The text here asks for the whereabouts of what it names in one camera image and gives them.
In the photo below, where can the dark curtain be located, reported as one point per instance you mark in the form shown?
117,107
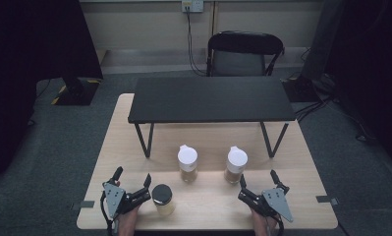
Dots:
373,65
26,65

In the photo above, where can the grey curtain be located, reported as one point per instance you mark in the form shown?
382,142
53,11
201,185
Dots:
323,39

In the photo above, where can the black-lidded glass jar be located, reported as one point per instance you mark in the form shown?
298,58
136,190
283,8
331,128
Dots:
162,196

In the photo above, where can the black stand base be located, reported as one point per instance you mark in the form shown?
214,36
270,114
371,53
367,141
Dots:
75,93

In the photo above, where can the grey tape strip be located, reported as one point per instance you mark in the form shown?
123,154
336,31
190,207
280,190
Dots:
326,199
84,204

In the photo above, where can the white wall socket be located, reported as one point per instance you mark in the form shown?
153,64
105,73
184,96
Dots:
192,5

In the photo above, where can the black folding chair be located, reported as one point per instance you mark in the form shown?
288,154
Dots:
239,62

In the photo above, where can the black shelf with metal legs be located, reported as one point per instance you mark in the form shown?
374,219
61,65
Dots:
213,98

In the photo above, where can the white-lidded spice jar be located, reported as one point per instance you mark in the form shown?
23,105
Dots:
187,157
236,159

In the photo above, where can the person's right hand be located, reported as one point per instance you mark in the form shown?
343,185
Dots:
262,226

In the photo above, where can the person's left hand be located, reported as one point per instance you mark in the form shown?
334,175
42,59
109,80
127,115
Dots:
128,223

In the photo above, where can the black floor box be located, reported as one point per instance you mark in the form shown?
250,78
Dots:
300,88

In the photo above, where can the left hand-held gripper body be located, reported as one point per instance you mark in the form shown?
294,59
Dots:
114,198

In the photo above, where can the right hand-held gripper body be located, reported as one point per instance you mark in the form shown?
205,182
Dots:
277,201

